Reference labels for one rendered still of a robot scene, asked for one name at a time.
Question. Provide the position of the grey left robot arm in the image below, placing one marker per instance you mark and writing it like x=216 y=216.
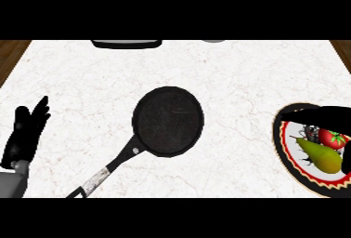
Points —
x=11 y=181

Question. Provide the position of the black rimmed patterned plate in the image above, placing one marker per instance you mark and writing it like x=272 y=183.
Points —
x=293 y=155

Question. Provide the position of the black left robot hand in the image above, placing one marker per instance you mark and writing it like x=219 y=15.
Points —
x=21 y=136

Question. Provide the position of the green yellow pear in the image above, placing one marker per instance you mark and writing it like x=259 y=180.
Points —
x=322 y=155

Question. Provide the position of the black frying pan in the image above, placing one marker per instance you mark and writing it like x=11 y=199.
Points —
x=167 y=122

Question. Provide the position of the grey round object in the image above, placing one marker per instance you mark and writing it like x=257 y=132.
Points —
x=213 y=41

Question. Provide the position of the red tomato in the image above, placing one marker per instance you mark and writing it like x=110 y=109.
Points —
x=333 y=138

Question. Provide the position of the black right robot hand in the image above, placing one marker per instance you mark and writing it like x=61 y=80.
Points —
x=330 y=119

